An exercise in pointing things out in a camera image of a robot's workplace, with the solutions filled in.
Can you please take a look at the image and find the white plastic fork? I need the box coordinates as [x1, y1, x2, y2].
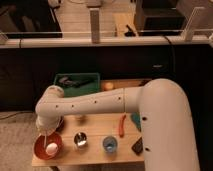
[43, 135, 47, 148]

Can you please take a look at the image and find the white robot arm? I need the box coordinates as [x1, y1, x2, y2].
[35, 79, 200, 171]

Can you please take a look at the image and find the red bowl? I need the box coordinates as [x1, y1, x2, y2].
[34, 132, 62, 160]

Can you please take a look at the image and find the orange fruit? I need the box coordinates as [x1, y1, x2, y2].
[103, 82, 114, 91]

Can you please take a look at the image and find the black tool in tray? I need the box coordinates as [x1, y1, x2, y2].
[58, 77, 93, 88]

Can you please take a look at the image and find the green tray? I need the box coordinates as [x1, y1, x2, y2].
[54, 73, 100, 97]

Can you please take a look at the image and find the orange carrot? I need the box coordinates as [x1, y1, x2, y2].
[118, 115, 126, 137]

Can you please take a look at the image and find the teal object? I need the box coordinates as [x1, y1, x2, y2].
[130, 113, 141, 131]

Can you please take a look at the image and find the black object on floor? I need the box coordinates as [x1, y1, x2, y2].
[124, 25, 136, 37]

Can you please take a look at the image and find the blue glass cup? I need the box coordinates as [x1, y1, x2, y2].
[103, 136, 118, 153]

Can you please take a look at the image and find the small metal cup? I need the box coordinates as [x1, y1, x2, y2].
[74, 132, 87, 148]

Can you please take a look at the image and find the black rectangular block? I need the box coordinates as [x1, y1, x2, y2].
[131, 138, 143, 155]

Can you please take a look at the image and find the black box upper right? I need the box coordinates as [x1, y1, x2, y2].
[134, 0, 185, 30]

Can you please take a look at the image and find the white egg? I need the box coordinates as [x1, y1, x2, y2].
[45, 143, 58, 155]

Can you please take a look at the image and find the white post centre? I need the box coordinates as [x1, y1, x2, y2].
[90, 8, 100, 43]

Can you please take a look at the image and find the white post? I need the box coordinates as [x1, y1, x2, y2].
[90, 8, 100, 43]
[181, 6, 205, 41]

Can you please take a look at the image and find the white horizontal rail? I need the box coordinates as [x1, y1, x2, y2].
[0, 35, 213, 49]

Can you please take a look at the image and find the white post right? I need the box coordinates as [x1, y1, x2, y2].
[181, 6, 205, 41]

